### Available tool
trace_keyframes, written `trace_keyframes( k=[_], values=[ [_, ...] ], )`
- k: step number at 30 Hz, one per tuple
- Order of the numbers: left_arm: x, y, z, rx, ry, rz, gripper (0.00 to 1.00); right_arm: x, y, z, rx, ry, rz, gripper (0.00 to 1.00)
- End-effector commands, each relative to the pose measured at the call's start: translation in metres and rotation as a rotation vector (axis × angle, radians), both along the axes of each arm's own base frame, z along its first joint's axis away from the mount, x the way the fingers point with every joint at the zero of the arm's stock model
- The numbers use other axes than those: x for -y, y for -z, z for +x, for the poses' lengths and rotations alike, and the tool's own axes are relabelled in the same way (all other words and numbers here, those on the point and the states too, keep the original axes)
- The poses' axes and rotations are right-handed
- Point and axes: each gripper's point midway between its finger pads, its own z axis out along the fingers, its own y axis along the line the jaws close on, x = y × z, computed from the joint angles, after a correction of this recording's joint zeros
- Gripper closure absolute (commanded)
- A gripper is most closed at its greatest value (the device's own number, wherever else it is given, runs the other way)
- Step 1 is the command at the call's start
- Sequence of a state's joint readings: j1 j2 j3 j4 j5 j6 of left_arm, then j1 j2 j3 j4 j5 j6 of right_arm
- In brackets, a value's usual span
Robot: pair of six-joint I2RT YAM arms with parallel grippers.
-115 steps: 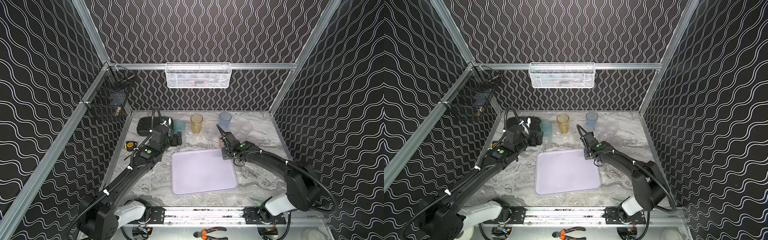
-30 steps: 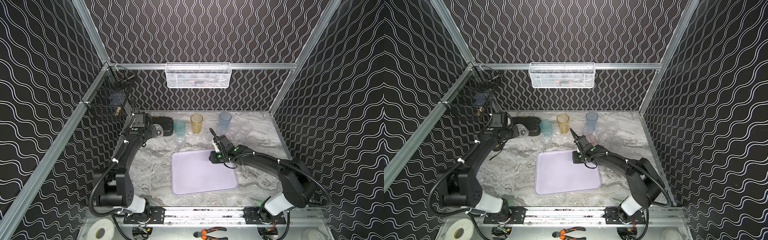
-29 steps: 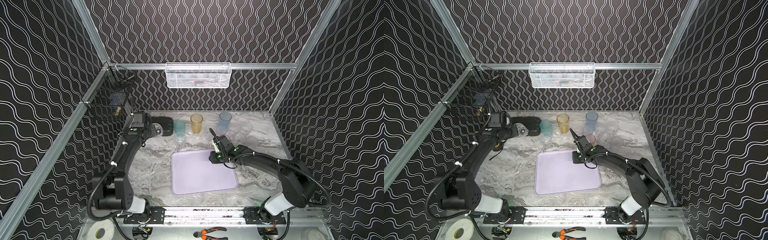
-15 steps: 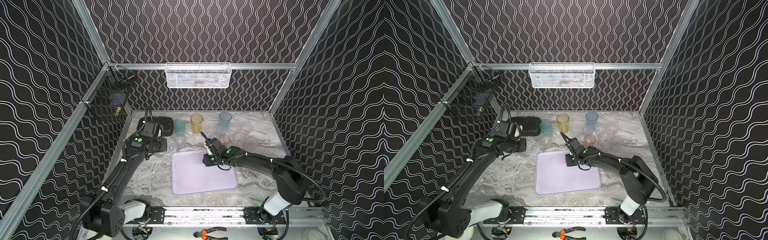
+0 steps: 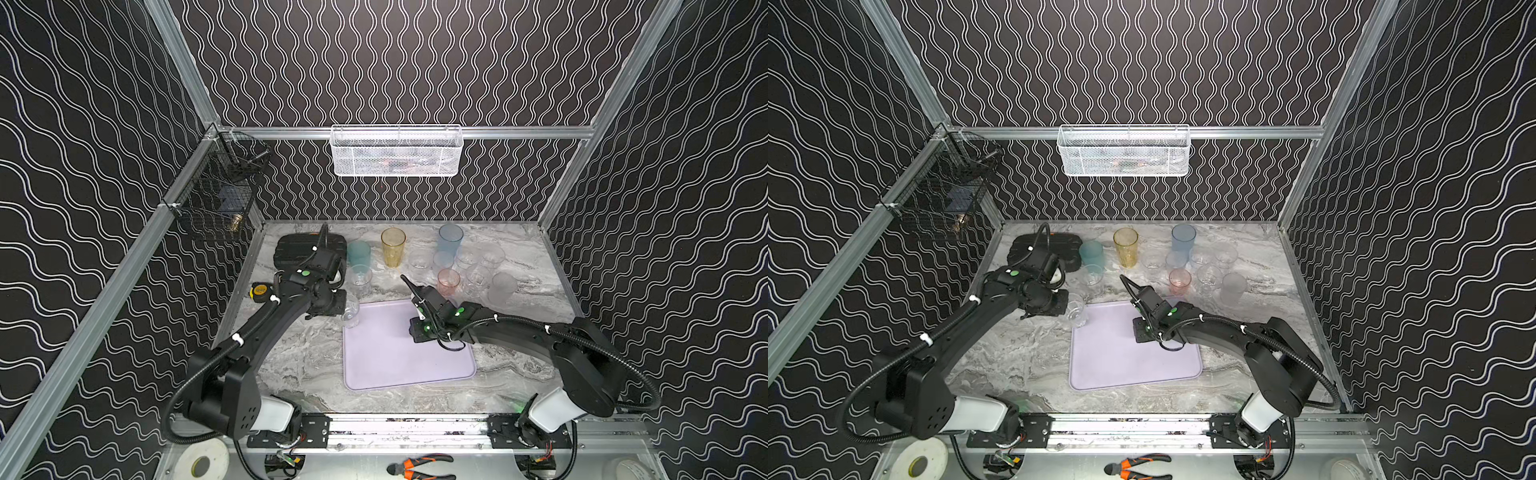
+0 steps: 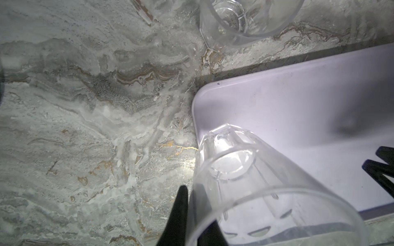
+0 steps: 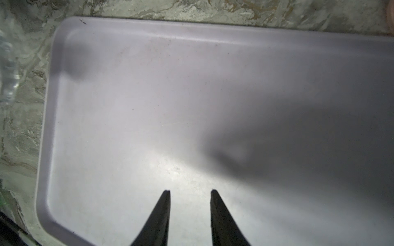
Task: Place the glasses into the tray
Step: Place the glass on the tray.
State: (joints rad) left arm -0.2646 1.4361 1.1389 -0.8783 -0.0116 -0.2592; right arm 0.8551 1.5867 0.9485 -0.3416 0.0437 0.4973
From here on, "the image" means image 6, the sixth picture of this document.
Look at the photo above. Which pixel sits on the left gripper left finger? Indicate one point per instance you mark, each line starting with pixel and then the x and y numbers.
pixel 174 233

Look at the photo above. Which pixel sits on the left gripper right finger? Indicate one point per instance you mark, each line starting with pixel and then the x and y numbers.
pixel 380 171

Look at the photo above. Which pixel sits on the lavender plastic tray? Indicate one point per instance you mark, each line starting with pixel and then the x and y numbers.
pixel 327 115

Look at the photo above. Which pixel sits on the clear faceted glass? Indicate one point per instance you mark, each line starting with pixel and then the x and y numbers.
pixel 246 193

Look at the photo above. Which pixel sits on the clear stemmed glass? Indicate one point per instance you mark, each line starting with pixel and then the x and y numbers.
pixel 228 25

